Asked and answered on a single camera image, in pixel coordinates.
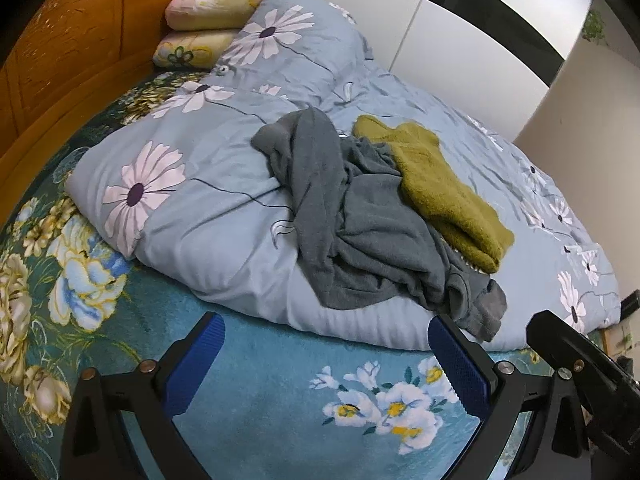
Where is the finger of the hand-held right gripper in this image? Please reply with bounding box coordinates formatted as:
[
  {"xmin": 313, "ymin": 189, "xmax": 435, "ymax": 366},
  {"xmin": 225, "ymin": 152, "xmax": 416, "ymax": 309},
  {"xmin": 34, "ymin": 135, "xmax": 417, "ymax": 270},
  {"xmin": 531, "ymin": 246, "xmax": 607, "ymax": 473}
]
[{"xmin": 529, "ymin": 310, "xmax": 603, "ymax": 370}]

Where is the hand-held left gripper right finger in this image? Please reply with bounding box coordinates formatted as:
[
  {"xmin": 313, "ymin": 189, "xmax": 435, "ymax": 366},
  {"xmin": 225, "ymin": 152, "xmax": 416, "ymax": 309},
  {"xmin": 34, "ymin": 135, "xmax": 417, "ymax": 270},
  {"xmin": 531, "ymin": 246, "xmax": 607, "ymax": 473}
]
[{"xmin": 428, "ymin": 313, "xmax": 591, "ymax": 480}]

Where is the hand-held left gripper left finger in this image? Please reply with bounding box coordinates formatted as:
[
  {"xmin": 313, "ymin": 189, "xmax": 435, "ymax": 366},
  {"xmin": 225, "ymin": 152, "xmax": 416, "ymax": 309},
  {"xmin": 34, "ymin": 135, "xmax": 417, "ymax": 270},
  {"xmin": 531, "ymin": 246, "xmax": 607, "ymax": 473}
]
[{"xmin": 59, "ymin": 311, "xmax": 227, "ymax": 480}]

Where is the olive green fuzzy garment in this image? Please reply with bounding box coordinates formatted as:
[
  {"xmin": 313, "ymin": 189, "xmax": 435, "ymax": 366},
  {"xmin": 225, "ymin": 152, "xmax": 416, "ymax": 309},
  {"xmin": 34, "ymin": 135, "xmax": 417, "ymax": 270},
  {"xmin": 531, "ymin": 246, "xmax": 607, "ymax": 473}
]
[{"xmin": 352, "ymin": 114, "xmax": 516, "ymax": 274}]

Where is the wooden side furniture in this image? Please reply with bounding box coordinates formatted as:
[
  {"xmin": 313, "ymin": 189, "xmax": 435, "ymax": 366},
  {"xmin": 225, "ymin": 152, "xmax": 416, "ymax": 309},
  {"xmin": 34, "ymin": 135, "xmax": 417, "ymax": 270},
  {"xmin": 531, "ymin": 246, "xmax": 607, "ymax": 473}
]
[{"xmin": 602, "ymin": 290, "xmax": 640, "ymax": 366}]

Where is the teal floral bedsheet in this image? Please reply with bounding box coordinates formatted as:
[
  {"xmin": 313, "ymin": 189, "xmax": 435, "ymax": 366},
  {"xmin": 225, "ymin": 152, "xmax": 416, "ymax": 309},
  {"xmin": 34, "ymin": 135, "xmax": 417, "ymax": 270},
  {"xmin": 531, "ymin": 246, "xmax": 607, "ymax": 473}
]
[{"xmin": 0, "ymin": 70, "xmax": 621, "ymax": 480}]

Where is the light blue daisy quilt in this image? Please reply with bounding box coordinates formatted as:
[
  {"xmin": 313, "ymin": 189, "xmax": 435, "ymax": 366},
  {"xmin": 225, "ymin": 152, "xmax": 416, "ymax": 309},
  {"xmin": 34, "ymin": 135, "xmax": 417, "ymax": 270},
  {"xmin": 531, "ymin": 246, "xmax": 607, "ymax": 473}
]
[{"xmin": 64, "ymin": 0, "xmax": 622, "ymax": 353}]

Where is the grey garment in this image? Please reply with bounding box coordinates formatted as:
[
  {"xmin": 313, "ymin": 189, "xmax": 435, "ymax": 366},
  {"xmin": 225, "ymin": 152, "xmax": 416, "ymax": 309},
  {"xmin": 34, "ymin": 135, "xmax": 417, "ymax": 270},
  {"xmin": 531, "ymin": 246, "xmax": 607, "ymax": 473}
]
[{"xmin": 251, "ymin": 107, "xmax": 509, "ymax": 344}]

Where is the yellow floral pillow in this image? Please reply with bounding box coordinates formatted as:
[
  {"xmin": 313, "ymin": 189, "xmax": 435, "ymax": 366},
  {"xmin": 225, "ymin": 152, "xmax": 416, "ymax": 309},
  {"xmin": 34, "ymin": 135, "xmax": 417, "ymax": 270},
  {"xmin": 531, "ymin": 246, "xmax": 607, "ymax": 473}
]
[
  {"xmin": 152, "ymin": 29, "xmax": 242, "ymax": 69},
  {"xmin": 165, "ymin": 0, "xmax": 270, "ymax": 32}
]

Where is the green potted plant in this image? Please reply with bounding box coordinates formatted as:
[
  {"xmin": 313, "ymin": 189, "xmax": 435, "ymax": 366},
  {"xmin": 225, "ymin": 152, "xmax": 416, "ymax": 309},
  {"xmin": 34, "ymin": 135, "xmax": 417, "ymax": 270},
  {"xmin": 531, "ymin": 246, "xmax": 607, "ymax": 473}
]
[{"xmin": 581, "ymin": 9, "xmax": 608, "ymax": 45}]

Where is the white wardrobe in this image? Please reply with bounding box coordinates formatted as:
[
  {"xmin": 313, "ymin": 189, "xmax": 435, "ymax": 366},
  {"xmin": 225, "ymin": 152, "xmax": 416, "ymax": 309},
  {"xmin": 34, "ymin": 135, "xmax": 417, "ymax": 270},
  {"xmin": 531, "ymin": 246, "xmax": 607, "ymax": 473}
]
[{"xmin": 225, "ymin": 0, "xmax": 610, "ymax": 107}]

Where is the wooden headboard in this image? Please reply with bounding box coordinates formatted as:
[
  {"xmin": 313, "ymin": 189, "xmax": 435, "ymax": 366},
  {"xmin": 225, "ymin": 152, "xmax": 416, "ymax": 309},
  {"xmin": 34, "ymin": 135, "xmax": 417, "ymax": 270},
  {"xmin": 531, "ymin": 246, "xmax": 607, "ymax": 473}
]
[{"xmin": 0, "ymin": 0, "xmax": 232, "ymax": 233}]

